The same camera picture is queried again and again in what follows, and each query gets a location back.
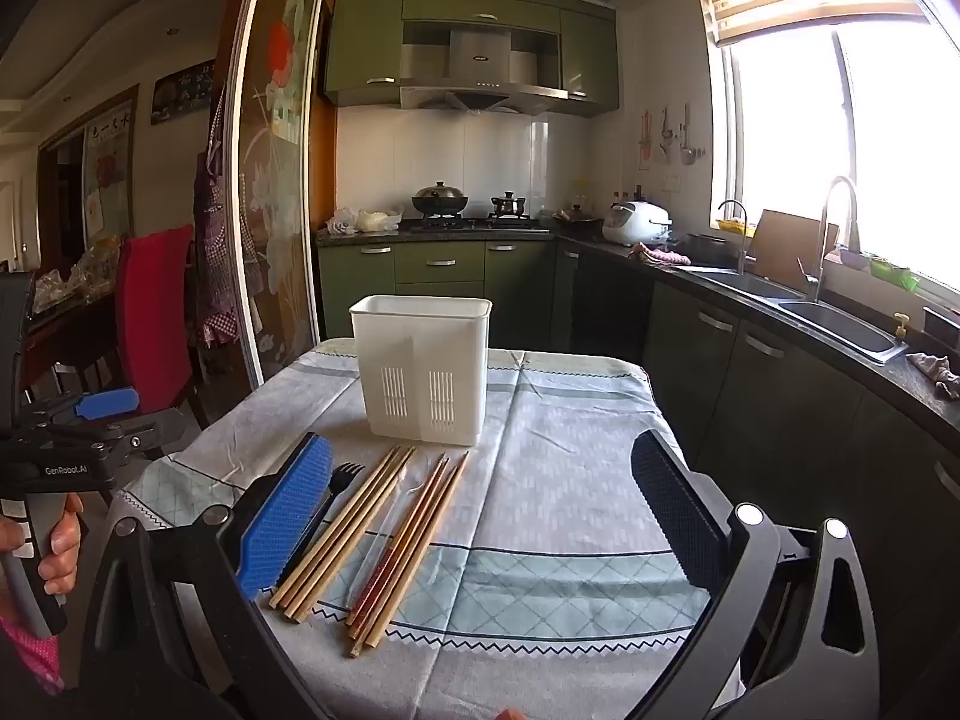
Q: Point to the clear plastic spoon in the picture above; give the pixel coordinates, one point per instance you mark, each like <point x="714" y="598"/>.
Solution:
<point x="390" y="532"/>

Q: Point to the light wall poster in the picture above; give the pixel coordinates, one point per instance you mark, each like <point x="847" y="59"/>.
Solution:
<point x="109" y="172"/>

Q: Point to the green base cabinets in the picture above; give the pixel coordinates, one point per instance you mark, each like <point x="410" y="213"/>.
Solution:
<point x="517" y="285"/>

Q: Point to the small steel faucet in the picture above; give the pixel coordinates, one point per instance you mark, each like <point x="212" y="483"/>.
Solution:
<point x="741" y="240"/>

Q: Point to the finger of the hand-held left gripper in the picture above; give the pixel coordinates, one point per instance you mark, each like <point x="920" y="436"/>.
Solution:
<point x="105" y="403"/>
<point x="135" y="440"/>

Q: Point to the red chair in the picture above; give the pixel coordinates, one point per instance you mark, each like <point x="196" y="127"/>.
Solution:
<point x="157" y="315"/>

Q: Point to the dark wall poster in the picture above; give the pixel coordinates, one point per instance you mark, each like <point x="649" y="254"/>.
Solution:
<point x="184" y="92"/>

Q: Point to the cluttered dining table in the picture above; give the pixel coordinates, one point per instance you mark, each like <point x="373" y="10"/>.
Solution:
<point x="71" y="292"/>

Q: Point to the steel double sink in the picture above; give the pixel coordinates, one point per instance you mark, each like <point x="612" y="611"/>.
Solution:
<point x="825" y="319"/>

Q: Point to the green windowsill containers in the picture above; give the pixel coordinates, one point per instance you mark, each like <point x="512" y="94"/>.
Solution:
<point x="885" y="270"/>

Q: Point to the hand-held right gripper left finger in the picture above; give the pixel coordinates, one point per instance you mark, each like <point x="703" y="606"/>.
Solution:
<point x="289" y="517"/>

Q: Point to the grey dishcloth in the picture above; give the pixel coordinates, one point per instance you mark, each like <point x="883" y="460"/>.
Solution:
<point x="934" y="375"/>

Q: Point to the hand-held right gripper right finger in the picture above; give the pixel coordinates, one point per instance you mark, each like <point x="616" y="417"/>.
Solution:
<point x="675" y="517"/>

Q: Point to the green wall cabinets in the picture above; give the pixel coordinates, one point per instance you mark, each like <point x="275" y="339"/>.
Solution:
<point x="585" y="52"/>

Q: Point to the pale patterned tablecloth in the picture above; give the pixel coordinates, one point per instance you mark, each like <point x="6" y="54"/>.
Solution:
<point x="555" y="510"/>

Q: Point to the steel range hood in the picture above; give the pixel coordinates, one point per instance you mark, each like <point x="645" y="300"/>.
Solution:
<point x="480" y="64"/>

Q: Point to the person's left hand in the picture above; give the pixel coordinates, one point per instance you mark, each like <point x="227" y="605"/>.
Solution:
<point x="64" y="540"/>

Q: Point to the black plastic fork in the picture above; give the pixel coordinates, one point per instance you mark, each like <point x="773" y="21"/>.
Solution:
<point x="346" y="481"/>

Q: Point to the floral glass sliding door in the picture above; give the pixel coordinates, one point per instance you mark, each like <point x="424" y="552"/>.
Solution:
<point x="274" y="202"/>

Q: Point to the small black pot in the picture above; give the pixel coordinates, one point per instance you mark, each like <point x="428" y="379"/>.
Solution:
<point x="510" y="204"/>

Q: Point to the yellow sponge holder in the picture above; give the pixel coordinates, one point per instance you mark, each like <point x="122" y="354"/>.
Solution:
<point x="733" y="226"/>

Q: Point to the tall steel faucet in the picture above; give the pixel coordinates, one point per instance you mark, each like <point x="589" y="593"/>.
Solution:
<point x="823" y="232"/>

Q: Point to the pan with glass lid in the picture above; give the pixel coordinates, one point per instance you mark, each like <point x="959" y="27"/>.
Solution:
<point x="579" y="217"/>

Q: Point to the red checked cloth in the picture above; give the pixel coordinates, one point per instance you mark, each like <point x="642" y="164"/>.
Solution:
<point x="660" y="255"/>

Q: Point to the dark kitchen countertop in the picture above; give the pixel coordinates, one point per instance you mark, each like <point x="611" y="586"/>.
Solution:
<point x="885" y="382"/>

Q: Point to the white plastic bag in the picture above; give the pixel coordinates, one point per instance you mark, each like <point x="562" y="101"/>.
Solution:
<point x="367" y="220"/>

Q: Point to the wooden cutting board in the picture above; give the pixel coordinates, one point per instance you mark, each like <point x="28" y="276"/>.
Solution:
<point x="784" y="251"/>

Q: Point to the checked hanging apron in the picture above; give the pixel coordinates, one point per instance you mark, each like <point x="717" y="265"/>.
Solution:
<point x="214" y="240"/>

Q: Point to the kitchen window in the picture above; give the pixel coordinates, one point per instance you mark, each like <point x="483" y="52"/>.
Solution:
<point x="900" y="150"/>

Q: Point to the dark base cabinets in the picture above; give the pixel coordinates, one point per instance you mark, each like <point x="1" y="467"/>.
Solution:
<point x="772" y="405"/>

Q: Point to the white rice cooker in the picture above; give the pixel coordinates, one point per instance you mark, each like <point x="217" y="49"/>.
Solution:
<point x="634" y="223"/>

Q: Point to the hanging kitchen tools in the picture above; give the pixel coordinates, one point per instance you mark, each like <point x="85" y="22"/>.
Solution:
<point x="675" y="139"/>

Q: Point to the gas stove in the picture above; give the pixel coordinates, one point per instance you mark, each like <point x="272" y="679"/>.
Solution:
<point x="480" y="224"/>

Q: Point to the black box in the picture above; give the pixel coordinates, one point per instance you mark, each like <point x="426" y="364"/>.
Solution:
<point x="941" y="326"/>

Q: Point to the soap pump bottle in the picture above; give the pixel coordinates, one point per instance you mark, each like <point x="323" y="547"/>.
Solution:
<point x="901" y="330"/>

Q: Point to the white plastic utensil holder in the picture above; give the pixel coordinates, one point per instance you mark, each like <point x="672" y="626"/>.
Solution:
<point x="420" y="371"/>

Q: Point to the black wok with lid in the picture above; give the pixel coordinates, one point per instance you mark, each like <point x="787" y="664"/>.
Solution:
<point x="439" y="199"/>

